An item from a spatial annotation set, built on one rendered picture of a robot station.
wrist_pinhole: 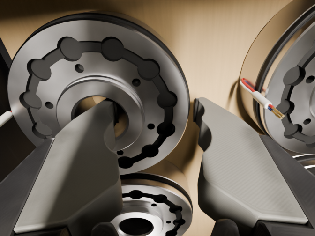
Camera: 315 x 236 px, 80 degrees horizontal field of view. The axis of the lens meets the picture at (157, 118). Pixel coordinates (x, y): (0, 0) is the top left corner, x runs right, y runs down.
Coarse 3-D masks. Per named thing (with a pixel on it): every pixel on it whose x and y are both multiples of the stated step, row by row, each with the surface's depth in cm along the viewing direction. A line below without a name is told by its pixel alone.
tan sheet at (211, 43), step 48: (0, 0) 10; (48, 0) 11; (96, 0) 11; (144, 0) 11; (192, 0) 11; (240, 0) 11; (288, 0) 11; (192, 48) 12; (240, 48) 12; (96, 96) 14; (192, 96) 14; (192, 144) 16; (192, 192) 20
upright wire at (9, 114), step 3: (9, 111) 11; (3, 114) 11; (6, 114) 11; (9, 114) 11; (12, 114) 11; (0, 117) 10; (3, 117) 10; (6, 117) 11; (9, 117) 11; (0, 120) 10; (3, 120) 10; (6, 120) 11; (0, 123) 10; (3, 123) 10; (0, 126) 10
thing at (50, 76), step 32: (64, 32) 9; (96, 32) 9; (128, 32) 9; (32, 64) 10; (64, 64) 9; (96, 64) 9; (128, 64) 9; (160, 64) 9; (32, 96) 11; (160, 96) 11; (32, 128) 11; (160, 128) 12; (128, 160) 13; (160, 160) 13
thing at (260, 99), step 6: (240, 84) 12; (246, 84) 12; (252, 90) 11; (252, 96) 11; (258, 96) 10; (258, 102) 10; (264, 102) 10; (264, 108) 10; (270, 108) 10; (276, 114) 9; (282, 114) 9
